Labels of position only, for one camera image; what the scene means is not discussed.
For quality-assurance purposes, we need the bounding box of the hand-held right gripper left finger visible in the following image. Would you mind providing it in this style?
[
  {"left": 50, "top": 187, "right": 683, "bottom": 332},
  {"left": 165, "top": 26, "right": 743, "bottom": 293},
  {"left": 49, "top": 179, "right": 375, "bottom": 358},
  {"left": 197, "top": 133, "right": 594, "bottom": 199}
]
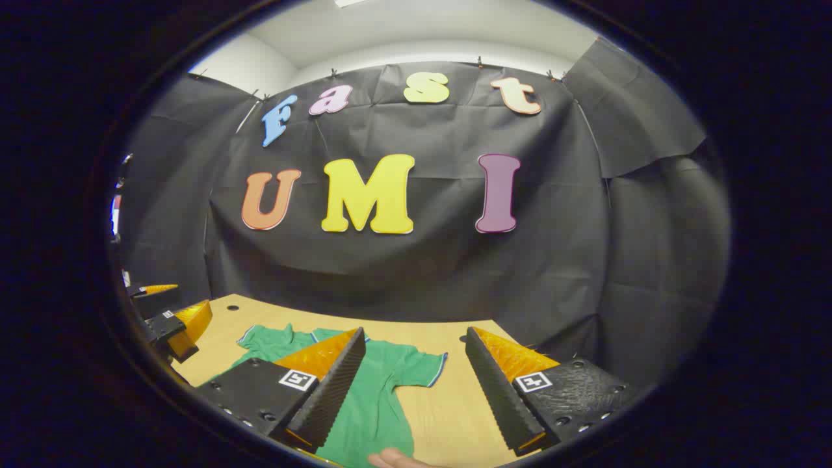
[{"left": 195, "top": 327, "right": 367, "bottom": 454}]

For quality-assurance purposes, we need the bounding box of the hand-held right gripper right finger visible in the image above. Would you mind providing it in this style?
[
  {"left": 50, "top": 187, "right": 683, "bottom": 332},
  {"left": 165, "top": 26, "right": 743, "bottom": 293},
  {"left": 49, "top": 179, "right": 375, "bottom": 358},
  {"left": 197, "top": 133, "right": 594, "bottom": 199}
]
[{"left": 465, "top": 326, "right": 634, "bottom": 457}]

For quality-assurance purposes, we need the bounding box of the green T-shirt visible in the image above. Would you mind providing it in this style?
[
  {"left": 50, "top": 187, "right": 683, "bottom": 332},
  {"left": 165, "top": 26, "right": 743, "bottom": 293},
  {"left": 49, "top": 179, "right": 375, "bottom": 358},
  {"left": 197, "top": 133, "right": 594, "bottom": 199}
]
[{"left": 224, "top": 323, "right": 449, "bottom": 468}]

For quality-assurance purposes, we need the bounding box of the black backdrop cloth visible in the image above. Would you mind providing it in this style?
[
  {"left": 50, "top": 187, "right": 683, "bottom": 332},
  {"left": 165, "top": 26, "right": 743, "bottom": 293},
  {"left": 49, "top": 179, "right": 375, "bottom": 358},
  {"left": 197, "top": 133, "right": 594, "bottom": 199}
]
[{"left": 120, "top": 36, "right": 732, "bottom": 391}]

